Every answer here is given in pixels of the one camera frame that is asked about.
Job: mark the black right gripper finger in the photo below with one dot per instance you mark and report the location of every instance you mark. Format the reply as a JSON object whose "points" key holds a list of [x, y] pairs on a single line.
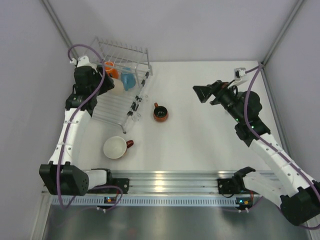
{"points": [[203, 95], [206, 87]]}

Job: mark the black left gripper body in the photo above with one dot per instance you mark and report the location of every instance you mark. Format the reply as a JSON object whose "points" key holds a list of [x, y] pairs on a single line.
{"points": [[105, 81]]}

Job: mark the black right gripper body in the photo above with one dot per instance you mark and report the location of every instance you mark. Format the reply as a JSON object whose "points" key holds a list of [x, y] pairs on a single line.
{"points": [[217, 92]]}

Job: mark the orange mug black handle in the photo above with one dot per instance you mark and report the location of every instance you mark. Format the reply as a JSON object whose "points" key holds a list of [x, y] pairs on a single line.
{"points": [[111, 70]]}

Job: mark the beige handleless cup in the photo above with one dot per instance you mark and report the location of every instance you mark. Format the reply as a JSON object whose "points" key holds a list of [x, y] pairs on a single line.
{"points": [[118, 87]]}

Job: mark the blue mug white interior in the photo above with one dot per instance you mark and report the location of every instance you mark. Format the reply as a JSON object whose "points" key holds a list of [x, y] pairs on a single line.
{"points": [[127, 78]]}

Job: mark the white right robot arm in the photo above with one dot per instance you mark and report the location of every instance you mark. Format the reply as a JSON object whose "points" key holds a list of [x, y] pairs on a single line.
{"points": [[296, 194]]}

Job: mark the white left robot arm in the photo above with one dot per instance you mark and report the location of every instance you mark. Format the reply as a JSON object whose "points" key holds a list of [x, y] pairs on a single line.
{"points": [[78, 112]]}

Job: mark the brown mug black interior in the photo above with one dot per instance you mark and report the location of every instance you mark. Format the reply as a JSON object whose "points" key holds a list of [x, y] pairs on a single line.
{"points": [[160, 113]]}

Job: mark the red mug white interior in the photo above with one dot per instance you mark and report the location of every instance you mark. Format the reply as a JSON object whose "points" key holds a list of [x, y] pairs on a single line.
{"points": [[115, 147]]}

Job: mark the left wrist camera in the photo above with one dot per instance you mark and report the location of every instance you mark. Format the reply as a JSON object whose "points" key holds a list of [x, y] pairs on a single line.
{"points": [[82, 61]]}

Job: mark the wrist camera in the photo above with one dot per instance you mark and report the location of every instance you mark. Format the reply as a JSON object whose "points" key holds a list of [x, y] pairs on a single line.
{"points": [[240, 77], [82, 61]]}

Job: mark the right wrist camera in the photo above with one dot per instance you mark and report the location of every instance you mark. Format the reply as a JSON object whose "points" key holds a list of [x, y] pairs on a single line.
{"points": [[240, 77]]}

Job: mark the silver wire dish rack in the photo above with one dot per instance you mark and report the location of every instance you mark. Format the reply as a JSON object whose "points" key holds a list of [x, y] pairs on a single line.
{"points": [[116, 109]]}

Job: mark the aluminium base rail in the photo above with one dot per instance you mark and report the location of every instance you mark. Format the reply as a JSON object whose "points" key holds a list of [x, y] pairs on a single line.
{"points": [[175, 181]]}

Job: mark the perforated grey cable duct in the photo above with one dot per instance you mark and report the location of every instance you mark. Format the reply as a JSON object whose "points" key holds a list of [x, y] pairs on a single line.
{"points": [[151, 201]]}

